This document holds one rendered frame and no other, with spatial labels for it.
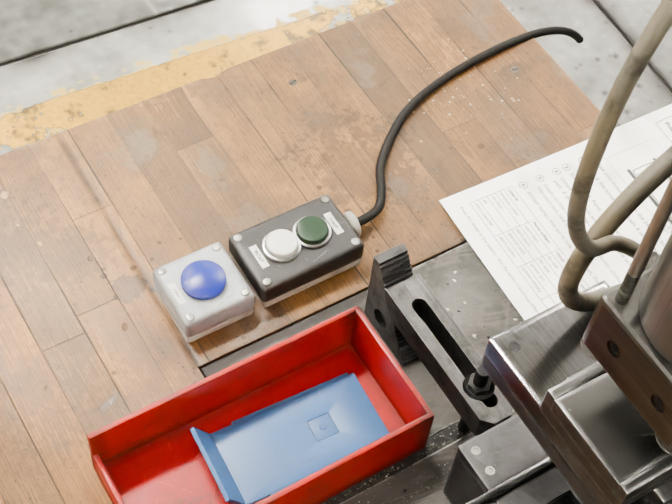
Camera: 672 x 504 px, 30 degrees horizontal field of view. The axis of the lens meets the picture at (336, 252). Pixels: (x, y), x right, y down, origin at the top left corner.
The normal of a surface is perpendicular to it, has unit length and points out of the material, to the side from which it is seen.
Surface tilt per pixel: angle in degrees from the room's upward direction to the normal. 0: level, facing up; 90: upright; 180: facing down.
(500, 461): 0
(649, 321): 90
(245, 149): 0
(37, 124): 0
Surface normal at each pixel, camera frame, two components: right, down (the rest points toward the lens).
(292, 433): 0.07, -0.57
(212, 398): 0.51, 0.73
